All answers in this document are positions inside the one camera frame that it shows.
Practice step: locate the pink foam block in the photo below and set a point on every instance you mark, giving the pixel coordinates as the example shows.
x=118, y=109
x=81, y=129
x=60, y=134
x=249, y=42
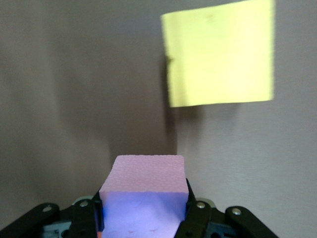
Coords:
x=146, y=178

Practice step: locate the brown table cover sheet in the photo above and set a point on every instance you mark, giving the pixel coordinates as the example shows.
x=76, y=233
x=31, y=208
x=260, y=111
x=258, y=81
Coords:
x=74, y=74

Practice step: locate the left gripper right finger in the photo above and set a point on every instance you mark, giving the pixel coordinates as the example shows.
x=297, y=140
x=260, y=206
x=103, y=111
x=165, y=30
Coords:
x=198, y=215

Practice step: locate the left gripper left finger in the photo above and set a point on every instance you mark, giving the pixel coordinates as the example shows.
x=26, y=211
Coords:
x=84, y=215

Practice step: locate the yellow foam block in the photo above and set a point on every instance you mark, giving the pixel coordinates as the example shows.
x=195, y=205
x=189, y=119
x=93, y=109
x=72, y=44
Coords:
x=218, y=54

